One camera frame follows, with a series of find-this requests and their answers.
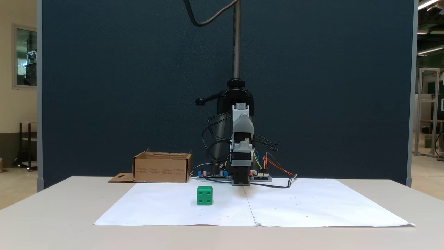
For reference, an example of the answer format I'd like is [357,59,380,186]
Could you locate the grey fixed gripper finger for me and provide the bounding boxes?
[232,112,254,134]

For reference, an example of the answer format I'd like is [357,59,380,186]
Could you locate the green die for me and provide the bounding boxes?
[196,186,213,206]

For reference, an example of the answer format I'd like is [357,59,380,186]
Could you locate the blue circuit board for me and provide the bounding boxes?
[196,169,230,181]

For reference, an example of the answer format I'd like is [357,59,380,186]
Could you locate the brown cardboard box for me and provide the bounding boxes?
[108,148,193,184]

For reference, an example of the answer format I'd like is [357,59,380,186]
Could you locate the threaded metal stand pole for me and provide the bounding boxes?
[233,0,242,81]

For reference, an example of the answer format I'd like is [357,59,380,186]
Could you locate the white paper sheet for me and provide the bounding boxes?
[94,178,416,228]

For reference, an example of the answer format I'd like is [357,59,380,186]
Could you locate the dark blue partition panel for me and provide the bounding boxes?
[36,0,418,192]

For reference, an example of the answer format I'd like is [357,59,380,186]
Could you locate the black metal shelf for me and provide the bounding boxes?
[14,121,38,172]

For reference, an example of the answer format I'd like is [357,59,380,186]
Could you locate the framed window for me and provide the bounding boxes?
[12,23,38,90]

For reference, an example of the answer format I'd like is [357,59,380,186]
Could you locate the thin black motor wires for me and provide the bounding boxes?
[253,135,280,152]
[202,114,233,170]

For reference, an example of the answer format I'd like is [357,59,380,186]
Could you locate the circuit board with coloured wires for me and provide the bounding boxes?
[250,171,273,182]

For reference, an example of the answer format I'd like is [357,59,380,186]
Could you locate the red wires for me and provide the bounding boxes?
[263,152,295,176]

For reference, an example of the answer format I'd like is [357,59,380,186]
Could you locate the thick black camera cable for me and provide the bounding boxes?
[183,0,240,27]

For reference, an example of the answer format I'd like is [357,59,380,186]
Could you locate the aluminium frame rack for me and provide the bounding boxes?
[414,67,441,157]

